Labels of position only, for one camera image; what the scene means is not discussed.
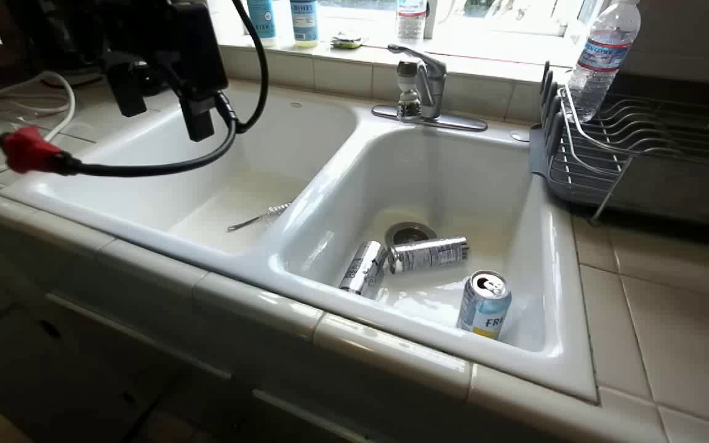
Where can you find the white window frame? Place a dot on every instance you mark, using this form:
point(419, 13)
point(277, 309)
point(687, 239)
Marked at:
point(503, 20)

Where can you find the metal sink drain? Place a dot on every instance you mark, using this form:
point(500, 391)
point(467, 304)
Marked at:
point(409, 233)

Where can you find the blue aluminium can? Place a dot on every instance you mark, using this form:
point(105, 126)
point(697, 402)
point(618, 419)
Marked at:
point(484, 306)

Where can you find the white double basin sink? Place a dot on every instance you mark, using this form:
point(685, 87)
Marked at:
point(320, 187)

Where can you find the dark grey rack tray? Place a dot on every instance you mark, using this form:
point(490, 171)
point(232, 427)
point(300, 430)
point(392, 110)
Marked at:
point(560, 175)

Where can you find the small blue-label soap bottle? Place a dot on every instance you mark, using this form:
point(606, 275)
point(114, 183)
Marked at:
point(306, 20)

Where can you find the metal cutlery piece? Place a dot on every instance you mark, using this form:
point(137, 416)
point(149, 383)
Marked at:
point(258, 218)

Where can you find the large blue-label soap bottle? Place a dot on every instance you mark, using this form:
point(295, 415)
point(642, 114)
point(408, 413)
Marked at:
point(261, 15)

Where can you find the green crumpled snack packet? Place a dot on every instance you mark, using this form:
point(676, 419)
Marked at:
point(345, 41)

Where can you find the red plug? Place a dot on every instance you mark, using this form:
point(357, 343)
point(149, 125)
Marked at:
point(27, 148)

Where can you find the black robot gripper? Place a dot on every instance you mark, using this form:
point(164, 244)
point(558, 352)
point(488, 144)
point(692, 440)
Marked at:
point(173, 41)

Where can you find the chrome sink faucet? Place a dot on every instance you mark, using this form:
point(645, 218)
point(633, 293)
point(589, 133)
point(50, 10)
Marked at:
point(419, 87)

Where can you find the silver aluminium can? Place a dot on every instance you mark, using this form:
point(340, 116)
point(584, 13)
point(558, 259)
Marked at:
point(362, 269)
point(429, 255)

